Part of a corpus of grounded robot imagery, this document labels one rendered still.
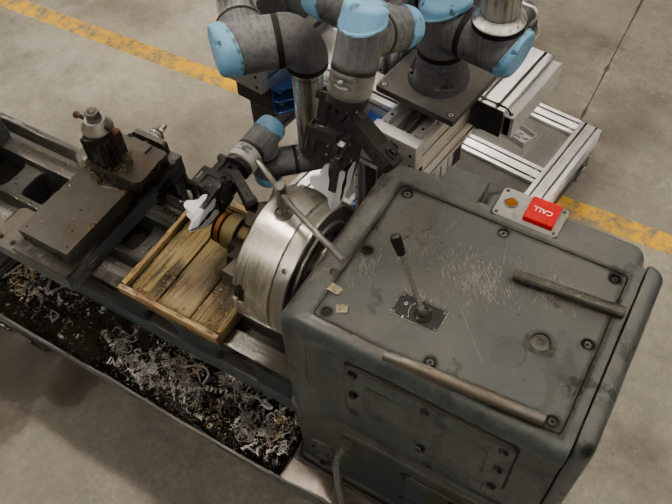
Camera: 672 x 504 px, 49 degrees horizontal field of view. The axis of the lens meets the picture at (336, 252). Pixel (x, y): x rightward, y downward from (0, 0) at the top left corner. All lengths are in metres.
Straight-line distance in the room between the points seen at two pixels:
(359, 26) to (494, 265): 0.51
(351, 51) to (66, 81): 2.87
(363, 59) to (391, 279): 0.41
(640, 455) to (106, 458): 1.77
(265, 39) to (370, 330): 0.65
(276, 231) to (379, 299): 0.27
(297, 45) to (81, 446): 1.66
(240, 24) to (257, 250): 0.47
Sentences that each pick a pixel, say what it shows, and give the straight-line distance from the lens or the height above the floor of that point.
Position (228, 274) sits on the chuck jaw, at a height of 1.13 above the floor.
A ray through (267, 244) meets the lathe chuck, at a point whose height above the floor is 1.22.
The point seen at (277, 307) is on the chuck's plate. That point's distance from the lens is 1.49.
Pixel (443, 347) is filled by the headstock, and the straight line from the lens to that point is 1.30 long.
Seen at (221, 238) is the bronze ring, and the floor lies 1.10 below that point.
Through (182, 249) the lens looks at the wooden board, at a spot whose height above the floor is 0.88.
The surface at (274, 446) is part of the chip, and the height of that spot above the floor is 0.57.
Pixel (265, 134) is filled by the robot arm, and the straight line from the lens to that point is 1.82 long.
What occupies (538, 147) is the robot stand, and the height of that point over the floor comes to 0.21.
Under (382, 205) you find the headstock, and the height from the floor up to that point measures 1.26.
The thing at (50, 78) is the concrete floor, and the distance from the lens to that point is 4.01.
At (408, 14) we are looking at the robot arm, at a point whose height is 1.63.
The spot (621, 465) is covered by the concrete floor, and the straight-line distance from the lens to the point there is 2.68.
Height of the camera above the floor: 2.39
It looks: 54 degrees down
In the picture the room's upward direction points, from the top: 4 degrees counter-clockwise
